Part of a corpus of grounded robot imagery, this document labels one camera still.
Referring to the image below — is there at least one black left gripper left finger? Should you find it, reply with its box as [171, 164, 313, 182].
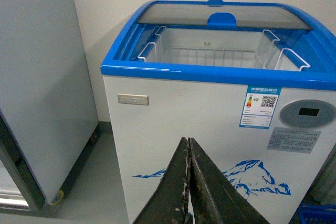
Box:
[134, 137, 191, 223]

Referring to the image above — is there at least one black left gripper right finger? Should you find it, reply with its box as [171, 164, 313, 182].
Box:
[188, 138, 268, 223]

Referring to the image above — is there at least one glass sliding lid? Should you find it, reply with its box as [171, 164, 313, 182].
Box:
[139, 4, 311, 30]
[148, 0, 291, 8]

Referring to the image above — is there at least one grey instruction sticker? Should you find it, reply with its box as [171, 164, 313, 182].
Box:
[267, 127, 321, 154]

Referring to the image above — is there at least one silver brand nameplate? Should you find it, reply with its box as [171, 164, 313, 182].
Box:
[117, 94, 149, 105]

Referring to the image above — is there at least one white blue chest freezer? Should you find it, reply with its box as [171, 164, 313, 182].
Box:
[101, 3, 335, 223]

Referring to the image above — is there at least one white wire freezer basket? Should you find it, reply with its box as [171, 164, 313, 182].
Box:
[136, 26, 311, 71]

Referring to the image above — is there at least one blue plastic crate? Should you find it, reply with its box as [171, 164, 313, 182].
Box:
[297, 204, 335, 224]

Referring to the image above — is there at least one blue energy label sticker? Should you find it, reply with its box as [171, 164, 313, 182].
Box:
[239, 85, 282, 130]

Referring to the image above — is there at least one grey oval control panel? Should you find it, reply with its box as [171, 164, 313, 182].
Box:
[279, 99, 335, 129]

